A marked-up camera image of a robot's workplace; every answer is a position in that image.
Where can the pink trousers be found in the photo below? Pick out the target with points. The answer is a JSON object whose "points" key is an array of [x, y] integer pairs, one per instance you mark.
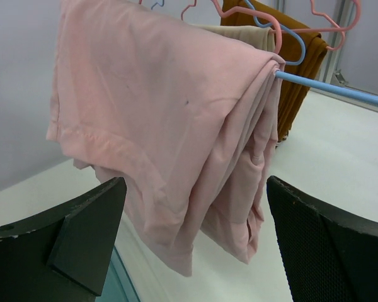
{"points": [[186, 116]]}

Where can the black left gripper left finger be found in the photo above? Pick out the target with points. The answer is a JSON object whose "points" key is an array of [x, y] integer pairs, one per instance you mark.
{"points": [[63, 253]]}

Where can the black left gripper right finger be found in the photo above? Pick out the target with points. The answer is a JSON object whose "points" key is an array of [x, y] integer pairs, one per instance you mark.
{"points": [[328, 254]]}

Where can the beige trousers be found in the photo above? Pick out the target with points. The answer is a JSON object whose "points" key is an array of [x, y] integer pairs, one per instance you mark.
{"points": [[260, 38]]}

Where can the teal plastic basket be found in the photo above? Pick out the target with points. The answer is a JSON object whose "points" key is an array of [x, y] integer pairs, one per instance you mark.
{"points": [[118, 284]]}

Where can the blue wire hanger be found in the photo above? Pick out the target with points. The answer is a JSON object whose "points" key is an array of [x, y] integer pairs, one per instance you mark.
{"points": [[265, 20], [340, 91]]}

